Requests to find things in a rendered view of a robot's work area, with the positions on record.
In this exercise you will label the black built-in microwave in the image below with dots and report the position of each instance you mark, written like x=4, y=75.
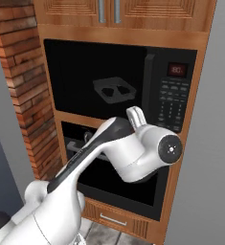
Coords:
x=177, y=102

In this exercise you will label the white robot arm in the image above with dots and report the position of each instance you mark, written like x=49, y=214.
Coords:
x=139, y=150

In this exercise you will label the grey tupperware container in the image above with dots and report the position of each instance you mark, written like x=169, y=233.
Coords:
x=114, y=97

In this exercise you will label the black microwave door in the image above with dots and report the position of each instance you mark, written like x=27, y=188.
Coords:
x=72, y=76

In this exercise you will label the dark food piece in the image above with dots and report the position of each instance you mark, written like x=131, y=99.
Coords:
x=123, y=89
x=108, y=92

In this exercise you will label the wooden drawer front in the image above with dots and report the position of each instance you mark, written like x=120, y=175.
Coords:
x=117, y=220

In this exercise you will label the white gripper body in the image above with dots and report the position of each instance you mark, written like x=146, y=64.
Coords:
x=136, y=117

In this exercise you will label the wooden cabinet column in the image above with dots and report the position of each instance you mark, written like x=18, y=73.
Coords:
x=117, y=34

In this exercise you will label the black built-in oven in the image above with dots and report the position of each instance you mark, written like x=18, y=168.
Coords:
x=126, y=191

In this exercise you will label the wooden cupboard door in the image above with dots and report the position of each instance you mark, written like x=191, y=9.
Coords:
x=162, y=9
x=69, y=9

